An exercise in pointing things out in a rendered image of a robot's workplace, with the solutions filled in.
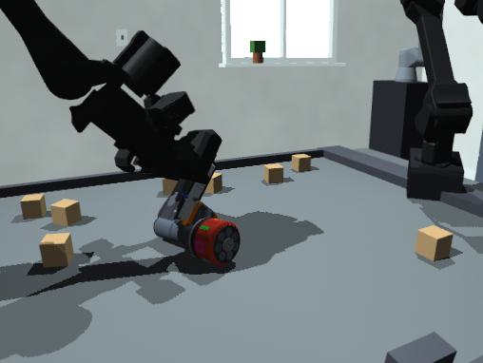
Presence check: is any tan cube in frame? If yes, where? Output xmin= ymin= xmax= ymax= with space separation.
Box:
xmin=50 ymin=200 xmax=82 ymax=226
xmin=39 ymin=233 xmax=74 ymax=267
xmin=264 ymin=163 xmax=283 ymax=183
xmin=415 ymin=225 xmax=454 ymax=261
xmin=163 ymin=178 xmax=178 ymax=195
xmin=292 ymin=154 xmax=311 ymax=172
xmin=204 ymin=173 xmax=222 ymax=194
xmin=20 ymin=194 xmax=47 ymax=220

